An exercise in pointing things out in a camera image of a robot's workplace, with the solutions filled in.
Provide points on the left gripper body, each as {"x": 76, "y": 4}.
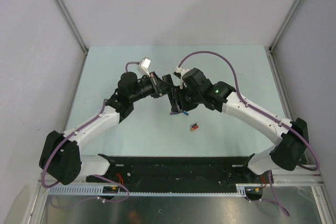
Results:
{"x": 154, "y": 85}

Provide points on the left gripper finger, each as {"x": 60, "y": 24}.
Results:
{"x": 160, "y": 82}
{"x": 165, "y": 91}

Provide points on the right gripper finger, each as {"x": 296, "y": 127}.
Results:
{"x": 179, "y": 100}
{"x": 172, "y": 99}

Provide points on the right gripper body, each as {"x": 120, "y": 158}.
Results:
{"x": 190, "y": 100}

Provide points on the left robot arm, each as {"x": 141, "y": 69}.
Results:
{"x": 61, "y": 157}

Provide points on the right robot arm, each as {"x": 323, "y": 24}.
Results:
{"x": 288, "y": 137}

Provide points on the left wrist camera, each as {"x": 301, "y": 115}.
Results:
{"x": 143, "y": 66}

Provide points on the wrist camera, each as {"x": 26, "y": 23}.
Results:
{"x": 143, "y": 66}
{"x": 180, "y": 72}

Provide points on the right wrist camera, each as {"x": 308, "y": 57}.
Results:
{"x": 180, "y": 72}

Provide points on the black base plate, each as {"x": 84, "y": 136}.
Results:
{"x": 179, "y": 173}

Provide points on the grey cable duct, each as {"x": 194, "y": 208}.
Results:
{"x": 109, "y": 190}

